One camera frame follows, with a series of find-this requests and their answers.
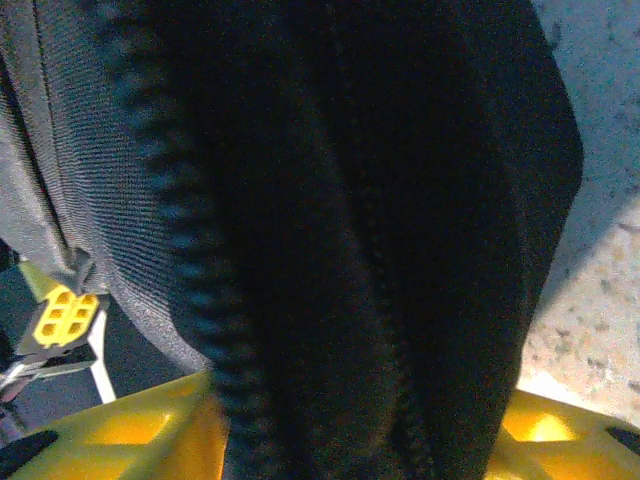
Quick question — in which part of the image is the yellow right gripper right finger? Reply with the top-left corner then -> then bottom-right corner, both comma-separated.
487,392 -> 640,480

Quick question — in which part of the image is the black backpack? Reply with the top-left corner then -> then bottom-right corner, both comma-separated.
0,0 -> 586,480

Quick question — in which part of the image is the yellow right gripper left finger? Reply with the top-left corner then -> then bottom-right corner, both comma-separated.
0,372 -> 229,480

